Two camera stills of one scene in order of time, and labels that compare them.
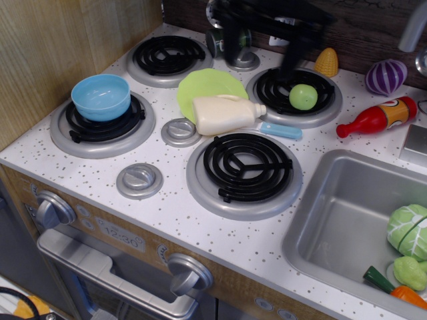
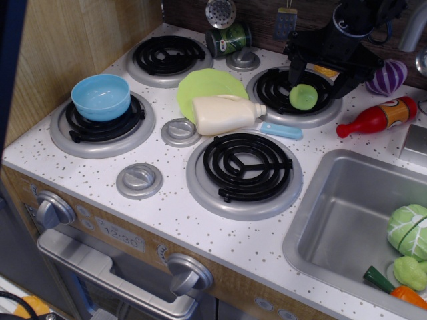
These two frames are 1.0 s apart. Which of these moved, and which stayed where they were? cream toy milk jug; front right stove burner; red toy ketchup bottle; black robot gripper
Moved: black robot gripper
Stayed: front right stove burner; cream toy milk jug; red toy ketchup bottle
